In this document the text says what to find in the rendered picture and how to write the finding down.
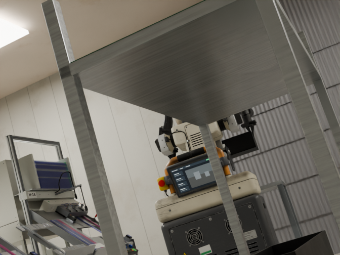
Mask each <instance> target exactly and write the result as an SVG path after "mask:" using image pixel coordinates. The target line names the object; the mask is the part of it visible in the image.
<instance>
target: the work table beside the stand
mask: <svg viewBox="0 0 340 255"><path fill-rule="evenodd" d="M260 189H261V192H260V194H263V193H266V192H269V191H272V190H275V189H278V190H279V193H280V195H281V198H282V201H283V204H284V207H285V210H286V213H287V216H288V219H289V221H290V224H291V227H292V230H293V233H294V236H295V238H300V237H303V234H302V231H301V228H300V226H299V223H298V220H297V217H296V215H295V212H294V209H293V206H292V203H291V200H290V197H289V194H288V191H287V188H286V185H285V183H284V182H283V181H282V180H279V181H276V182H273V183H269V184H266V185H263V186H260Z"/></svg>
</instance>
